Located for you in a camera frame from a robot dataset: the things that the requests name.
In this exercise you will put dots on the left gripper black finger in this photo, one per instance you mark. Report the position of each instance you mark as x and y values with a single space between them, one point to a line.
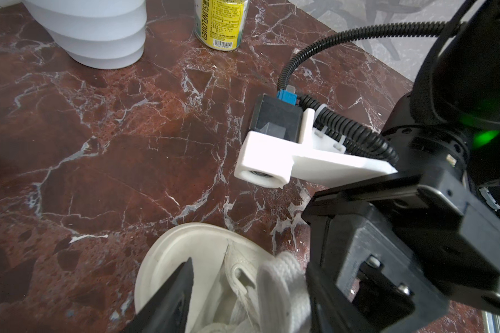
168 309

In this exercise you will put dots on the cream white sneaker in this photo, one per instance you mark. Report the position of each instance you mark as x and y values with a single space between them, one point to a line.
224 294

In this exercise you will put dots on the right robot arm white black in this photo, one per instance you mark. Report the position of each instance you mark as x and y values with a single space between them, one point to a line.
459 86

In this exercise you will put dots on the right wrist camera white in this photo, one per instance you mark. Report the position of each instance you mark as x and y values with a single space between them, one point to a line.
283 143

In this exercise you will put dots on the white pot with flowers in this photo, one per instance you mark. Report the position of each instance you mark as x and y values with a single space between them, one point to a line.
97 34

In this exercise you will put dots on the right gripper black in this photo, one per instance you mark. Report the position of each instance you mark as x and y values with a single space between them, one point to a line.
389 254

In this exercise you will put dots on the yellow sunflower seed can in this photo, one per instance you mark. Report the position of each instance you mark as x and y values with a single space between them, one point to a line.
219 24

